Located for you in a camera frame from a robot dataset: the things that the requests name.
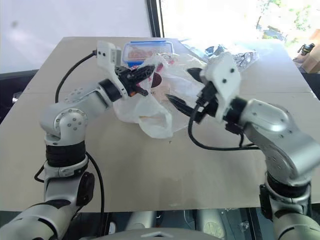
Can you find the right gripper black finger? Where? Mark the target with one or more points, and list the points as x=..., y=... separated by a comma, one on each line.
x=196, y=73
x=181, y=104

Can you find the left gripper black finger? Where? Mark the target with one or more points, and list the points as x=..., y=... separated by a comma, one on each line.
x=143, y=72
x=141, y=90

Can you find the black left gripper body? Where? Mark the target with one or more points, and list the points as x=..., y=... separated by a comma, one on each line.
x=127, y=80

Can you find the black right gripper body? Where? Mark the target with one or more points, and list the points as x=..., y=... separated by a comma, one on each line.
x=207, y=105

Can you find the translucent white plastic bag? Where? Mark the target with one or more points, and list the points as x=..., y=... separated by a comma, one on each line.
x=160, y=117

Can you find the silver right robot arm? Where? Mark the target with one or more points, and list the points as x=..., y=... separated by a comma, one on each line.
x=280, y=135

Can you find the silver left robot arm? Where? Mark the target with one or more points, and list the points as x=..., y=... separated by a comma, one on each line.
x=72, y=122

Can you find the clear crumpled plastic bag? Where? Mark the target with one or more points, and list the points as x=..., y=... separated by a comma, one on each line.
x=225, y=48

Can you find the blue-lidded clear food container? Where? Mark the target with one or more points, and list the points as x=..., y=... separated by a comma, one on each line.
x=140, y=51

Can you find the brown cardboard box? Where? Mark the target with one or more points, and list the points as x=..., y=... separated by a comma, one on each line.
x=308, y=63

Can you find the black bottle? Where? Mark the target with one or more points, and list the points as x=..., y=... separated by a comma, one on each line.
x=305, y=50

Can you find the dark rounded furniture piece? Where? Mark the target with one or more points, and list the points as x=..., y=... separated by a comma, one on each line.
x=15, y=87

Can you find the silver robot torso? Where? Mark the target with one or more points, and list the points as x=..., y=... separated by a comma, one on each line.
x=175, y=228

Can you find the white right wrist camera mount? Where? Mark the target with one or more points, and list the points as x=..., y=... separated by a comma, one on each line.
x=223, y=75

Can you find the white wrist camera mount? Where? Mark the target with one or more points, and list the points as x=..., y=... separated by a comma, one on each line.
x=223, y=75
x=106, y=53

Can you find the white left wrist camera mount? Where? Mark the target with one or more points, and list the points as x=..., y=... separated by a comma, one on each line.
x=106, y=53

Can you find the black window frame post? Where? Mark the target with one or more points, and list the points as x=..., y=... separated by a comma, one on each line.
x=154, y=17

